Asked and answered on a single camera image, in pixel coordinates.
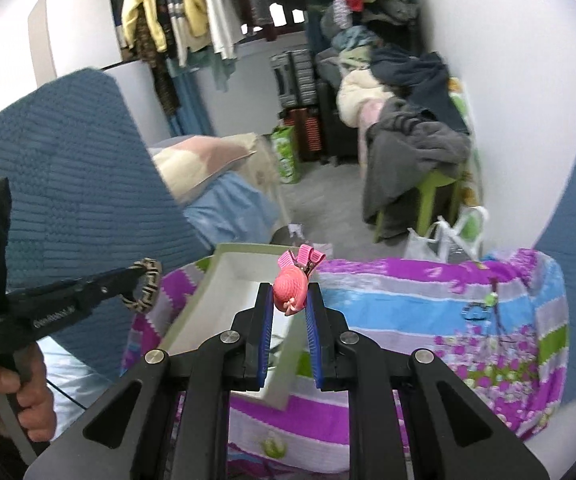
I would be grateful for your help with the green plastic stool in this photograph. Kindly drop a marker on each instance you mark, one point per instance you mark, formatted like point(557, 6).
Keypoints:
point(435, 185)

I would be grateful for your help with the green cardboard box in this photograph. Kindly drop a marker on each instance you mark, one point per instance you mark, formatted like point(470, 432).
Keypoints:
point(238, 270)

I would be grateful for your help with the person's left hand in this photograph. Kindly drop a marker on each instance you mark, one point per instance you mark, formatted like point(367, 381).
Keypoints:
point(37, 400)

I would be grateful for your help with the pink fish hair clip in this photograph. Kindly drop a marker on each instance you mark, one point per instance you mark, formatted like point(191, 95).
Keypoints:
point(293, 285)

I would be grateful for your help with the white shirt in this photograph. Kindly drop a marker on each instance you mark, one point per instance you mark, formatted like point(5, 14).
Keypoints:
point(220, 15)

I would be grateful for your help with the floral mat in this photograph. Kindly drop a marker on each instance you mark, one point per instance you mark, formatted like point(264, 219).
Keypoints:
point(470, 160)

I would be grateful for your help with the pile of clothes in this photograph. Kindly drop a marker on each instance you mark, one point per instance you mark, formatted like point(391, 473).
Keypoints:
point(408, 110)

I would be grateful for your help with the pink and cream pillow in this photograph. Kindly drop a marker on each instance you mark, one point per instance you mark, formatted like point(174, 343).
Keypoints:
point(192, 160)

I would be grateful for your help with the yellow hooded jacket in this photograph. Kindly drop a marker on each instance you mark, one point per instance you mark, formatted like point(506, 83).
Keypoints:
point(140, 5)

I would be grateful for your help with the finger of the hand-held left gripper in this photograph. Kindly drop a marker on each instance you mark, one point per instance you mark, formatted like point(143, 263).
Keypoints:
point(115, 277)
point(115, 296)

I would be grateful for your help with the light blue bedding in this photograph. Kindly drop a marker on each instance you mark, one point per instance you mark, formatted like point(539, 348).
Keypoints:
point(233, 205)

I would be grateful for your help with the pale yellow jacket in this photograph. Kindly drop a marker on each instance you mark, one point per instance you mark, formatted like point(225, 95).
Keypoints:
point(187, 0)

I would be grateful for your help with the black suitcase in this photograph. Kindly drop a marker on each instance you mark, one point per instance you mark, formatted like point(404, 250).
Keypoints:
point(338, 130)

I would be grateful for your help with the white tote bag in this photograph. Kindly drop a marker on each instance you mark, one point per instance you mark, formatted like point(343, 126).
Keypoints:
point(443, 242)

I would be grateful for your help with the white cabinet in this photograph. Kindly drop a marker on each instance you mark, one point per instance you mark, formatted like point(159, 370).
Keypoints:
point(77, 25)

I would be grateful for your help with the dark hanging jacket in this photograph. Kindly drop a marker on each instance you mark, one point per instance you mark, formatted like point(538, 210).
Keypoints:
point(260, 0)

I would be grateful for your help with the dark patterned garment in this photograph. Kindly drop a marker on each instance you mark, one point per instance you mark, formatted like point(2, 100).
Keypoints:
point(160, 70)

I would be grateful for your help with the floral striped printed cloth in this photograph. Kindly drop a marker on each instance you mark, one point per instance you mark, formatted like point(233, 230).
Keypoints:
point(418, 310)

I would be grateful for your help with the teal garment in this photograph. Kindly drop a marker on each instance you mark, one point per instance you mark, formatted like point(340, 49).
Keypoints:
point(207, 67)

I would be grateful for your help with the green shopping bag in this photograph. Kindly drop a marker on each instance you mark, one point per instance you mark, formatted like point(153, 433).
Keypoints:
point(286, 155)

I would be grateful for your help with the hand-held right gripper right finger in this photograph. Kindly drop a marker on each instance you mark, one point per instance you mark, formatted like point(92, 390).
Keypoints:
point(313, 340)

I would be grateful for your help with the grey suitcase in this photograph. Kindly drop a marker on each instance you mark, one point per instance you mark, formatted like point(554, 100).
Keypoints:
point(293, 77)

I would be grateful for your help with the red striped suitcase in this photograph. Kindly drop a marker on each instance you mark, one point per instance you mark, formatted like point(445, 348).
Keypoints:
point(308, 132)

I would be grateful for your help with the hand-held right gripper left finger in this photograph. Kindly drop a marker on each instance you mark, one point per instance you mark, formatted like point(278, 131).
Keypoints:
point(266, 335)

